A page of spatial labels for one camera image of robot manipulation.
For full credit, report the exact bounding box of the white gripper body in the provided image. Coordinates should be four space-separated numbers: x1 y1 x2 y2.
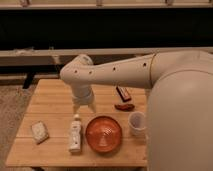
71 85 94 105

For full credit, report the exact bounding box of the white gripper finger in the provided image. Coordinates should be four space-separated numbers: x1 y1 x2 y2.
73 104 80 114
88 103 96 113

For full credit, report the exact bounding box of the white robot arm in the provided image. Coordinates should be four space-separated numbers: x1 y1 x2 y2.
60 50 213 171

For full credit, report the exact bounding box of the orange ceramic bowl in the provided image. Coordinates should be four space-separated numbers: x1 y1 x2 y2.
85 116 122 153

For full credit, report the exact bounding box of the wooden table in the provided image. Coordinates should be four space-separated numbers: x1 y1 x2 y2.
6 79 147 167

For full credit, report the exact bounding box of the white squeeze bottle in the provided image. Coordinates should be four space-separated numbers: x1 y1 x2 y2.
69 114 82 153

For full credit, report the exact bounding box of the white wrapped snack packet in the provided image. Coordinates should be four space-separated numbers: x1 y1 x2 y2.
31 121 49 144

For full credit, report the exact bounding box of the white plastic cup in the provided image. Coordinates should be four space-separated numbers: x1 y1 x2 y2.
128 111 146 136

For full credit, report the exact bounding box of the long white bench rail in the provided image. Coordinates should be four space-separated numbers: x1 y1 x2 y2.
0 46 213 66

